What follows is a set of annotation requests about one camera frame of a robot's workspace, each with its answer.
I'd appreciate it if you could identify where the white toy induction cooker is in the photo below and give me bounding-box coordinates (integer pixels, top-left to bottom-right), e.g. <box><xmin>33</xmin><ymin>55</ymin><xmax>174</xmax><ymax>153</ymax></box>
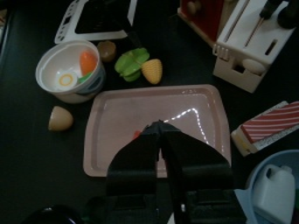
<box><xmin>54</xmin><ymin>0</ymin><xmax>139</xmax><ymax>45</ymax></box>

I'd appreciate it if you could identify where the red white striped toy block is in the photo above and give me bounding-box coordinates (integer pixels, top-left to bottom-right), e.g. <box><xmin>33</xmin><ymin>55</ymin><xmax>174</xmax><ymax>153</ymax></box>
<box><xmin>230</xmin><ymin>100</ymin><xmax>299</xmax><ymax>158</ymax></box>

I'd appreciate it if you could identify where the brown toy eggshell half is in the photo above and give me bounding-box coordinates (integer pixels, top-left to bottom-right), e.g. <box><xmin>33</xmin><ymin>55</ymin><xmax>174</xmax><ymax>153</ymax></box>
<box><xmin>97</xmin><ymin>40</ymin><xmax>118</xmax><ymax>63</ymax></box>
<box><xmin>47</xmin><ymin>105</ymin><xmax>75</xmax><ymax>132</ymax></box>

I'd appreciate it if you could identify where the white toy egg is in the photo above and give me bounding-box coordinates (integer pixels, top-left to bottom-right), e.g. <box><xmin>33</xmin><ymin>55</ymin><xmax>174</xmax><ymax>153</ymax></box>
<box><xmin>241</xmin><ymin>59</ymin><xmax>268</xmax><ymax>75</ymax></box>

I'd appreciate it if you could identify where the black-handled toy sharpening steel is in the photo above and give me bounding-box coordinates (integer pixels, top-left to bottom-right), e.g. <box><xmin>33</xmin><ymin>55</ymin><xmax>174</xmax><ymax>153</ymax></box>
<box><xmin>244</xmin><ymin>0</ymin><xmax>285</xmax><ymax>48</ymax></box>

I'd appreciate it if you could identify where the white toy knife block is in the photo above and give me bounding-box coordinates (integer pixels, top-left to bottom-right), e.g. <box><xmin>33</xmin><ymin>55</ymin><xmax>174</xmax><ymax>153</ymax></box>
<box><xmin>212</xmin><ymin>0</ymin><xmax>297</xmax><ymax>95</ymax></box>

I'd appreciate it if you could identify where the green toy corn husk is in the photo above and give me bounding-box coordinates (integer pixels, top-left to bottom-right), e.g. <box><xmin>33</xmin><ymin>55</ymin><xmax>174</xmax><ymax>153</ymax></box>
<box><xmin>114</xmin><ymin>47</ymin><xmax>151</xmax><ymax>83</ymax></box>

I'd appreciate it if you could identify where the plate with colourful food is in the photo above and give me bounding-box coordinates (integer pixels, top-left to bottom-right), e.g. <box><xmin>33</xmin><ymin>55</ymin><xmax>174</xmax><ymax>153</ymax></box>
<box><xmin>35</xmin><ymin>39</ymin><xmax>109</xmax><ymax>104</ymax></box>

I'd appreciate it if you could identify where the pink plastic tray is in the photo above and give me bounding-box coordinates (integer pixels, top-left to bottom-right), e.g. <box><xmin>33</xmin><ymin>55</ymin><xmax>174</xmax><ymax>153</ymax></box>
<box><xmin>82</xmin><ymin>84</ymin><xmax>233</xmax><ymax>179</ymax></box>

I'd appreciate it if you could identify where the white toy milk bottle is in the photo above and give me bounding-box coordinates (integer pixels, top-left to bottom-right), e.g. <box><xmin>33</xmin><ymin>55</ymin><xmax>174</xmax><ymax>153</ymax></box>
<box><xmin>250</xmin><ymin>164</ymin><xmax>297</xmax><ymax>224</ymax></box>

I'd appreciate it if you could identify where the yellow toy corn bottom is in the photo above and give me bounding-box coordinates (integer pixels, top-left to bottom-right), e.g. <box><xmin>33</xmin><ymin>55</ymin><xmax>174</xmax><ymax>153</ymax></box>
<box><xmin>141</xmin><ymin>58</ymin><xmax>165</xmax><ymax>86</ymax></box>

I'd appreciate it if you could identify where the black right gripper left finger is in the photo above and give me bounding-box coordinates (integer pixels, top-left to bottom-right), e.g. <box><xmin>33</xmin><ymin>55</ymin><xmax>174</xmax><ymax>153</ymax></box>
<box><xmin>106</xmin><ymin>121</ymin><xmax>163</xmax><ymax>197</ymax></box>

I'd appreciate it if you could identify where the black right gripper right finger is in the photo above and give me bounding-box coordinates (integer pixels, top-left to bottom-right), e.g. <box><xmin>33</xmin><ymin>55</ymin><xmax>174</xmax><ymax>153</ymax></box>
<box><xmin>159</xmin><ymin>122</ymin><xmax>237</xmax><ymax>194</ymax></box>

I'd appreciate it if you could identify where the black toy knife handle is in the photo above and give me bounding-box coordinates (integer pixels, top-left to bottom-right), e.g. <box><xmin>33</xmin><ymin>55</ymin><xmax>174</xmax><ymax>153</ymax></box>
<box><xmin>276</xmin><ymin>0</ymin><xmax>299</xmax><ymax>30</ymax></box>

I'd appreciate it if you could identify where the orange toy carrot piece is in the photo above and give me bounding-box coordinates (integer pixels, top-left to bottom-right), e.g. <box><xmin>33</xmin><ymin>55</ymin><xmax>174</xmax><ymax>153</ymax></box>
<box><xmin>79</xmin><ymin>50</ymin><xmax>99</xmax><ymax>77</ymax></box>

